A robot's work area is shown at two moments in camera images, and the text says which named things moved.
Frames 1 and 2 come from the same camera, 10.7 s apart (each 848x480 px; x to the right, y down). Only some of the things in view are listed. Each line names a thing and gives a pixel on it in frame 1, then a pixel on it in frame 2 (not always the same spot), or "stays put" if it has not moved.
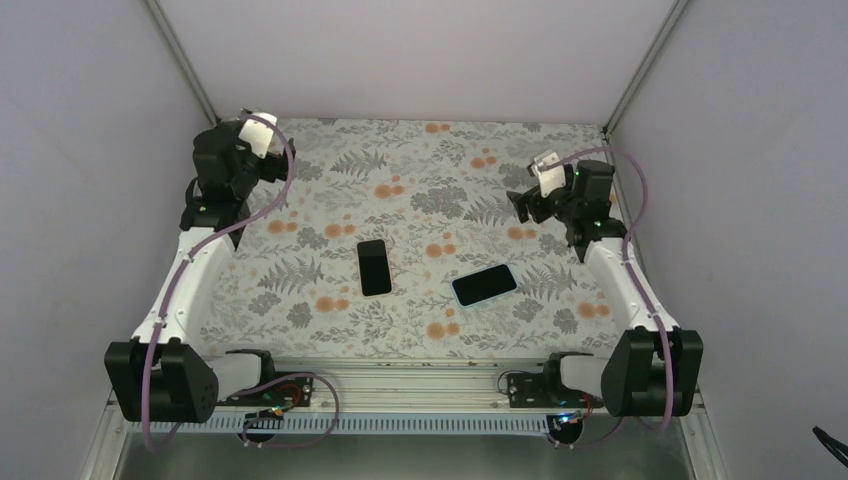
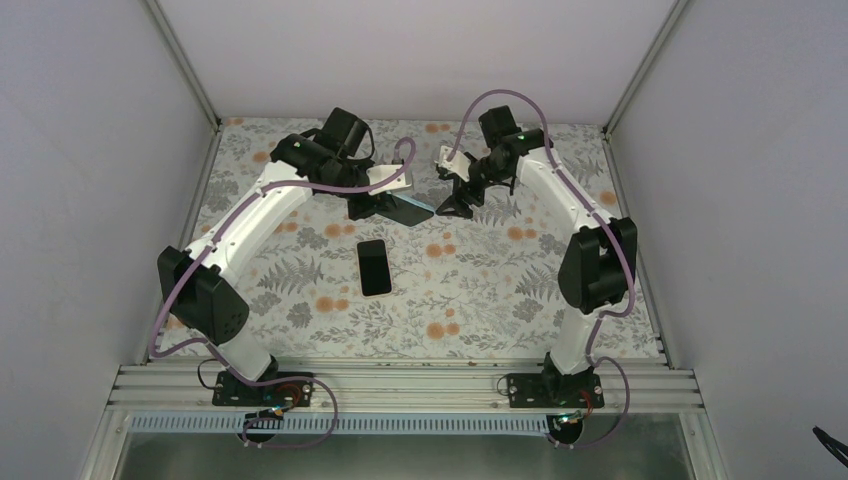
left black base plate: x=276 y=388 stays put
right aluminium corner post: x=643 y=67 stays put
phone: x=374 y=268 stays put
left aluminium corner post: x=182 y=59 stays put
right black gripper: x=520 y=201 → x=456 y=200
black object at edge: x=836 y=448 stays put
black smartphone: x=483 y=284 → x=405 y=211
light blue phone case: x=483 y=284 → x=412 y=201
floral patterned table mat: x=404 y=239 stays put
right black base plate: x=546 y=388 stays put
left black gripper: x=278 y=168 → x=356 y=210
